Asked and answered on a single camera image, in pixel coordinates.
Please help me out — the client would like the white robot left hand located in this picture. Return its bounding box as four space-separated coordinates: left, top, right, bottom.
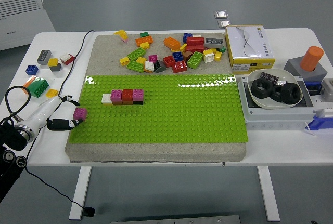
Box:
15 94 84 134

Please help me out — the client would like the dark green large toy brick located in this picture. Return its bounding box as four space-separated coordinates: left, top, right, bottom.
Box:
27 77 49 98

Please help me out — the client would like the grey long toy brick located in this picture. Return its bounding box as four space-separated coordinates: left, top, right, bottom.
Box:
204 37 224 49
36 49 52 65

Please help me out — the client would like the white and red toy brick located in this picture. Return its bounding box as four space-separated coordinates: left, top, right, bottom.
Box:
59 52 76 65

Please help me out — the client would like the lime green long toy brick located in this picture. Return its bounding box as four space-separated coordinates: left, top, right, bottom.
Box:
126 60 145 73
187 51 204 70
126 47 146 61

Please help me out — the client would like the yellow sloped toy brick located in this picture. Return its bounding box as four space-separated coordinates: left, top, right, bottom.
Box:
113 30 129 40

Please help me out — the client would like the white and orange toy brick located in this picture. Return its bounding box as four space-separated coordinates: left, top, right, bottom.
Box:
144 60 156 73

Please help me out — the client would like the orange long toy brick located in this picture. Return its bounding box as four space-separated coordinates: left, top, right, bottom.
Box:
163 36 181 51
135 36 153 47

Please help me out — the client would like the dark grey sloped toy brick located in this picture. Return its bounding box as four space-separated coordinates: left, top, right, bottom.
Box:
153 59 167 73

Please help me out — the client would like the green studded baseplate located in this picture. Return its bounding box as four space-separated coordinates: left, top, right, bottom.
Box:
67 73 248 144

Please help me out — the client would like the red curved toy brick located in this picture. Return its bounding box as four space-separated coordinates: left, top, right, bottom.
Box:
171 60 188 74

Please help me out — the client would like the red long toy brick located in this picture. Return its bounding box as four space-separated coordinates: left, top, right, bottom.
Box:
186 36 205 47
185 45 205 53

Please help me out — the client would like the white table leg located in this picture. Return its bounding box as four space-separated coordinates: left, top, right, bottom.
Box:
256 166 281 221
68 166 92 221

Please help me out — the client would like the grey-brown foam mat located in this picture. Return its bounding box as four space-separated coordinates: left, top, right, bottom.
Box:
65 33 247 163

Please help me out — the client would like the white panel heater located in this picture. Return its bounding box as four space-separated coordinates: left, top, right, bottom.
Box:
0 0 57 51

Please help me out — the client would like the yellow and white cardboard box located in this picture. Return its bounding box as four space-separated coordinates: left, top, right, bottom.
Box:
224 24 276 73

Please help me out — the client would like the large black hex nut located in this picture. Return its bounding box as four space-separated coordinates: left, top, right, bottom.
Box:
270 85 284 103
250 78 274 98
280 82 302 104

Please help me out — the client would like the dark circuit board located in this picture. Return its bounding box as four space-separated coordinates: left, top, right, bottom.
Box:
260 71 279 83

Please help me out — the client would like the grey white junction box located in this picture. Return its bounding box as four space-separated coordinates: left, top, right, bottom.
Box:
238 74 317 130

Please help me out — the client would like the white bowl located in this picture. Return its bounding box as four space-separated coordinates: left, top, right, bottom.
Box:
246 68 304 110

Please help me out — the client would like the grey block with hole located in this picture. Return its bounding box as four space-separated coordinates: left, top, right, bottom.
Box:
283 56 328 83

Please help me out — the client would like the white zip tie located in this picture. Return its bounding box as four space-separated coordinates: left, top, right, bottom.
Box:
304 122 318 137

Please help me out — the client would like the blue plastic part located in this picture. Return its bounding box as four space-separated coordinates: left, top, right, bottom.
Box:
305 81 322 96

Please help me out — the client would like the orange cylinder peg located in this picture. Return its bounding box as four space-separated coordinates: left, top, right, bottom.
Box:
299 46 325 72

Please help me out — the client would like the white power strip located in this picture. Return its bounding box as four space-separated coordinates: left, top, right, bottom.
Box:
313 96 333 109

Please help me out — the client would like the blue and white block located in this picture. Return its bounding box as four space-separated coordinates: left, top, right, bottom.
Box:
305 108 333 131

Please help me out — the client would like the grey socket block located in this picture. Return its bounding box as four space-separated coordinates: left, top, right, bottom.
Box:
320 78 333 102

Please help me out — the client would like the black power cable with plug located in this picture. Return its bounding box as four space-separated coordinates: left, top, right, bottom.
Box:
24 30 96 217

